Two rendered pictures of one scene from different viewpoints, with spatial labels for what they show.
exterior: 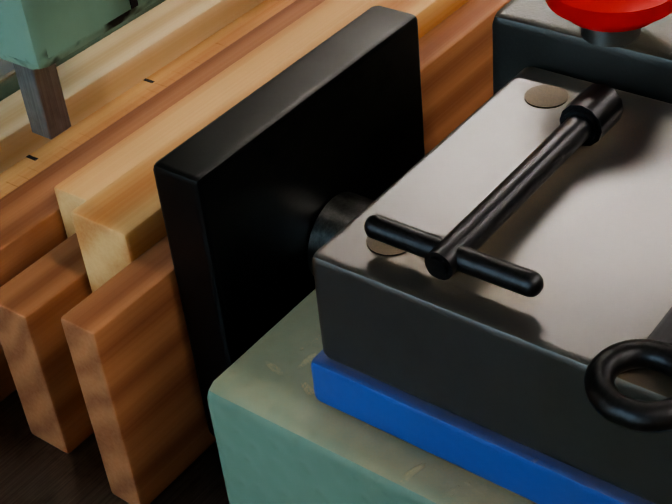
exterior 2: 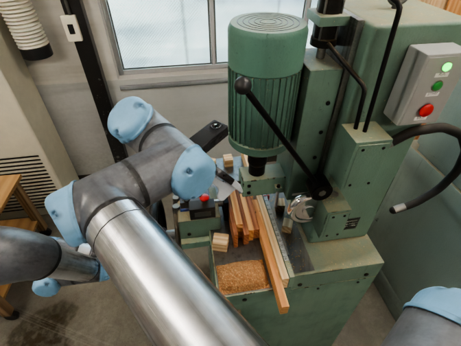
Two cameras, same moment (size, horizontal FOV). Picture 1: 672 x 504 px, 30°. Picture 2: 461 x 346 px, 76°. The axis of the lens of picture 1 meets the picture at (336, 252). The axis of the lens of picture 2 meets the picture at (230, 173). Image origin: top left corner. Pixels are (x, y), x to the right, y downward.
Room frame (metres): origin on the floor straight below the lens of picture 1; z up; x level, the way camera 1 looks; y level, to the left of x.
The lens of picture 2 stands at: (0.72, -0.50, 1.68)
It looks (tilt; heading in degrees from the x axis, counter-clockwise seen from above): 42 degrees down; 130
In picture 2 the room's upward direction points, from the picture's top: straight up
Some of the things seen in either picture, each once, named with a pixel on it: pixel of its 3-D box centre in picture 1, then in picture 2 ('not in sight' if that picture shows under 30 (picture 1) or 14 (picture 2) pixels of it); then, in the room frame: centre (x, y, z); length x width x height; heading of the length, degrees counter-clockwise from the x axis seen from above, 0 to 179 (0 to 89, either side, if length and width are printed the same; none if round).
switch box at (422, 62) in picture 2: not in sight; (423, 86); (0.65, 0.23, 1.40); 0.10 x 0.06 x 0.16; 49
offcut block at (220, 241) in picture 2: not in sight; (220, 242); (0.35, -0.11, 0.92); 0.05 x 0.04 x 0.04; 31
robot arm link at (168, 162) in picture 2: not in sight; (169, 166); (0.44, -0.30, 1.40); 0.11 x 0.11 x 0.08; 82
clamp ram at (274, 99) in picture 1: (403, 262); (215, 203); (0.25, -0.02, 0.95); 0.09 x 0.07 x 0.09; 139
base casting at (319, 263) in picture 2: not in sight; (282, 229); (0.42, 0.18, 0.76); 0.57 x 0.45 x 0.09; 49
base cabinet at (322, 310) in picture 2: not in sight; (272, 281); (0.42, 0.18, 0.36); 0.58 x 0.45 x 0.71; 49
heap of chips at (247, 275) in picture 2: not in sight; (242, 272); (0.47, -0.14, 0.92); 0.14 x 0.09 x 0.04; 49
